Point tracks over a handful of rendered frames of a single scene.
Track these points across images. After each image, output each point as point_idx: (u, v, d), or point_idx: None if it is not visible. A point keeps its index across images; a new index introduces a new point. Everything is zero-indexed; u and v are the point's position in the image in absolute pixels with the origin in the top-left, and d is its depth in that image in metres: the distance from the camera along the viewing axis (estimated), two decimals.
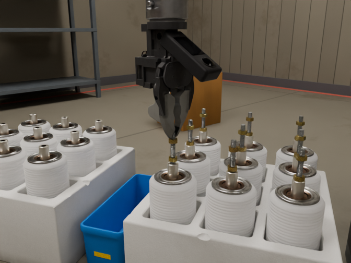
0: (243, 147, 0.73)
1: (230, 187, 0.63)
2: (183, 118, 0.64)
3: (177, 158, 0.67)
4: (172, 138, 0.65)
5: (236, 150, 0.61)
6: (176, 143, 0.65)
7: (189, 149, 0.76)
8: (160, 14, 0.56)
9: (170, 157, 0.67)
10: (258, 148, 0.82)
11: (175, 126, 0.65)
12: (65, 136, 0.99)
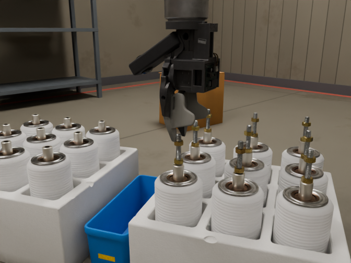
0: (249, 149, 0.72)
1: (236, 189, 0.62)
2: (166, 121, 0.62)
3: (183, 162, 0.65)
4: (176, 140, 0.64)
5: (243, 152, 0.60)
6: (177, 145, 0.64)
7: (195, 150, 0.76)
8: None
9: (180, 159, 0.66)
10: (264, 150, 0.81)
11: (173, 130, 0.63)
12: (67, 137, 0.98)
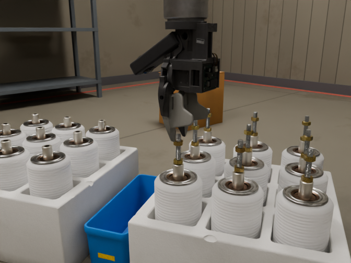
0: (249, 148, 0.72)
1: (236, 188, 0.62)
2: (165, 121, 0.62)
3: (173, 162, 0.65)
4: (179, 139, 0.65)
5: (243, 151, 0.60)
6: (175, 143, 0.65)
7: (195, 150, 0.76)
8: None
9: (179, 162, 0.65)
10: (264, 148, 0.81)
11: (173, 129, 0.63)
12: (67, 136, 0.98)
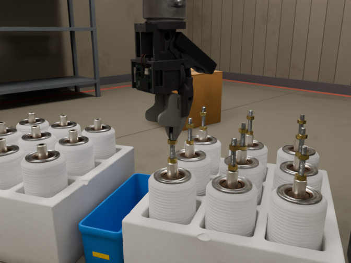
0: (244, 146, 0.72)
1: (230, 186, 0.62)
2: None
3: (175, 162, 0.65)
4: (170, 138, 0.64)
5: (237, 148, 0.60)
6: (170, 144, 0.64)
7: (189, 148, 0.75)
8: (185, 14, 0.55)
9: (175, 158, 0.66)
10: (259, 147, 0.81)
11: (172, 127, 0.64)
12: (63, 135, 0.98)
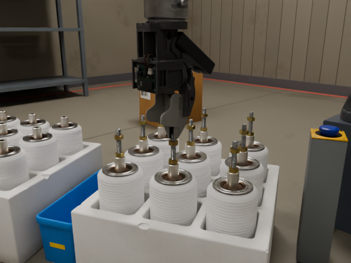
0: (191, 142, 0.75)
1: (171, 179, 0.66)
2: None
3: (116, 156, 0.69)
4: (118, 133, 0.69)
5: (175, 141, 0.65)
6: (114, 138, 0.69)
7: (142, 144, 0.79)
8: (187, 14, 0.56)
9: (122, 155, 0.69)
10: (212, 143, 0.85)
11: (172, 127, 0.64)
12: (31, 132, 1.01)
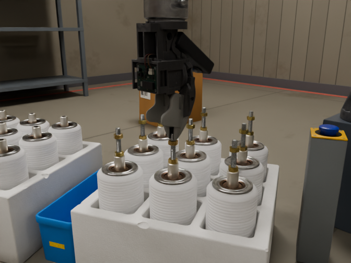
0: (191, 141, 0.75)
1: (171, 178, 0.66)
2: None
3: (115, 155, 0.69)
4: (117, 132, 0.68)
5: (168, 142, 0.65)
6: (114, 137, 0.69)
7: (142, 143, 0.79)
8: (187, 14, 0.56)
9: (122, 154, 0.69)
10: (211, 143, 0.85)
11: (172, 127, 0.64)
12: (31, 131, 1.01)
